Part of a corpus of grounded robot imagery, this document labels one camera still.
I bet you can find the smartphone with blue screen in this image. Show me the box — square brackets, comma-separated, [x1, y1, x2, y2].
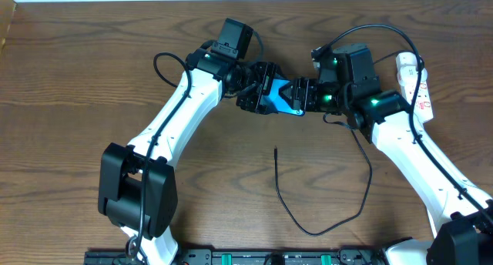
[261, 79, 305, 116]

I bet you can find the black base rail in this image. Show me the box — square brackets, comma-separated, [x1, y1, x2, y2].
[83, 248, 387, 265]

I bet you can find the white USB charger plug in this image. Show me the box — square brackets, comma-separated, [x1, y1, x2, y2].
[395, 52, 418, 86]

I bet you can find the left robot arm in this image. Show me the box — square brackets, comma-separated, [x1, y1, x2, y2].
[98, 18, 301, 264]

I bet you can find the black USB charging cable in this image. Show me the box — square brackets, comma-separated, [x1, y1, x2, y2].
[273, 49, 419, 237]

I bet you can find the white power strip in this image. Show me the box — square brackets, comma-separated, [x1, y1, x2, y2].
[399, 69, 434, 123]

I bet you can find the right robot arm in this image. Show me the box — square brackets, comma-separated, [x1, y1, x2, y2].
[273, 44, 492, 264]

